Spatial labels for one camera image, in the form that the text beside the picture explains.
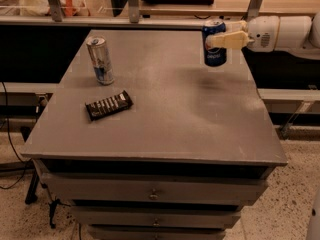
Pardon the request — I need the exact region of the black stand leg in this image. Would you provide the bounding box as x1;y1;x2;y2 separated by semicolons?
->
19;126;41;205

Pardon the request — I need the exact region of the silver red bull can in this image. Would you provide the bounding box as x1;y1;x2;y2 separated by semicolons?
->
86;36;114;85

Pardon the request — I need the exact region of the dark chocolate bar wrapper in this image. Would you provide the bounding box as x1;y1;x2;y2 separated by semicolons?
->
85;91;133;121

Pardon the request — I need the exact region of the bottom grey drawer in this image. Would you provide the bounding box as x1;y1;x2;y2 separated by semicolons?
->
88;226;225;240

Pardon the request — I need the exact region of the orange white plastic bag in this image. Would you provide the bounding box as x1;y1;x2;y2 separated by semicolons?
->
20;0;90;17

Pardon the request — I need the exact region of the grey drawer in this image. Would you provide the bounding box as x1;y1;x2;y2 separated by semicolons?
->
88;226;225;240
42;173;267;206
71;206;240;229

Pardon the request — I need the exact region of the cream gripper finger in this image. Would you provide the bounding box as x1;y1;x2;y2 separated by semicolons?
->
226;20;248;32
206;31;250;49

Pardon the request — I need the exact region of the black cable on floor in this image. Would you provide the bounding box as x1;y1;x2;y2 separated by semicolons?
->
0;81;33;190

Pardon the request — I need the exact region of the blue pepsi can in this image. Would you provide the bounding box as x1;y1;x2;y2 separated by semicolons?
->
202;19;227;67

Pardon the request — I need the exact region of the grey drawer cabinet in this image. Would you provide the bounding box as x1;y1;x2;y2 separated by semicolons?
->
20;29;289;240

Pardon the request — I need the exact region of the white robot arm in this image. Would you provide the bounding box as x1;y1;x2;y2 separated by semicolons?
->
205;16;320;240

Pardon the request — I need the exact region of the metal railing frame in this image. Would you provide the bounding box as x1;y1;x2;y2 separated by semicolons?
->
0;0;320;32

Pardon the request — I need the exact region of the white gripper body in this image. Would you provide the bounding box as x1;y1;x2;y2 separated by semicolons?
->
247;16;280;52

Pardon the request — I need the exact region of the middle grey drawer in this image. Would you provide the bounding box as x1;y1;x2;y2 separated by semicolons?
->
71;206;240;229

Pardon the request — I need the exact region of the top grey drawer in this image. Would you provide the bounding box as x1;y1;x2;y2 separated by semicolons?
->
42;173;267;206

